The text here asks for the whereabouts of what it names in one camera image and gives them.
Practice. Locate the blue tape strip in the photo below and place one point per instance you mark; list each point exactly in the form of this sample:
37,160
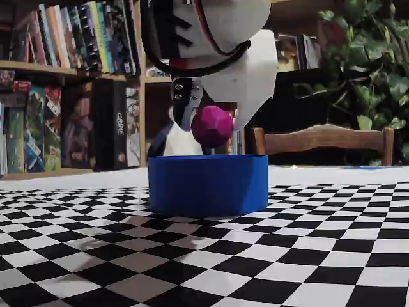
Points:
374,168

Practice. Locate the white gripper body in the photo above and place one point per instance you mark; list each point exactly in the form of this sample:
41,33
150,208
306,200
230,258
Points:
255,86

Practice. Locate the red spine books group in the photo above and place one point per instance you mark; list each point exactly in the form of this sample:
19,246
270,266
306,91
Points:
230,148

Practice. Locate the blue round box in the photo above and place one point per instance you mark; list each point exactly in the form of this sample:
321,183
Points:
207,185

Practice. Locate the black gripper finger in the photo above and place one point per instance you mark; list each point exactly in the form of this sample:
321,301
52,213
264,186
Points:
183,105

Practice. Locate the small red box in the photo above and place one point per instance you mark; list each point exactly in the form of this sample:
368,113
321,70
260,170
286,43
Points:
22,86

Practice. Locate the row of brown books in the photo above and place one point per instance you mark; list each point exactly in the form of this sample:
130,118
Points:
396,48

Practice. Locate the teal green game box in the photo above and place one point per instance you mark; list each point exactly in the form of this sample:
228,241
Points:
35,134

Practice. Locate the pink faceted ball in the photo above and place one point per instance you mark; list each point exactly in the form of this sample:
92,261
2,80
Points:
212,128

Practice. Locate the blue white penguin figure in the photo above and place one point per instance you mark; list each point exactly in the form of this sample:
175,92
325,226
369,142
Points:
179,145

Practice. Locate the checkerboard printed white sheet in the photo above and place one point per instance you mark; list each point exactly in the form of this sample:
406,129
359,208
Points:
223,256

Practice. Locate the pale picture books group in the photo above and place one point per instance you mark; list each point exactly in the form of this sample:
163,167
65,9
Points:
306,51

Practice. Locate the brown wooden chair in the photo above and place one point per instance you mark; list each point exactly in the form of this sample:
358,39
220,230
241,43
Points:
319,140

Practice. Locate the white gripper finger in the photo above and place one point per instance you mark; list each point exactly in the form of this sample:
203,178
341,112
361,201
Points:
252,110

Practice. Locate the green leafy pothos plant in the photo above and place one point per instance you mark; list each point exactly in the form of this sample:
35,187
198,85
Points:
367,64

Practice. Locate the red white game box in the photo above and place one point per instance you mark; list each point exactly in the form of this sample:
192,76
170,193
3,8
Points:
53,128

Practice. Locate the light wooden bookshelf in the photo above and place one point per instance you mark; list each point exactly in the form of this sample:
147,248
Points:
142,96

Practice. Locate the black CRIME game box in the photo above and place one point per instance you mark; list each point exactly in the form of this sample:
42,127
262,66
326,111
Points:
110,128

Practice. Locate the dark wooden cabinet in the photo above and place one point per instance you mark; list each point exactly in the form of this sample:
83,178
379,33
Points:
306,112

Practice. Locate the dark brown game box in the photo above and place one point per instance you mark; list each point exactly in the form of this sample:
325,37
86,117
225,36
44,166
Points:
78,128

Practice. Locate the row of colourful books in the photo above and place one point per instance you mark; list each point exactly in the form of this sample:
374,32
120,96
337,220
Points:
73,35

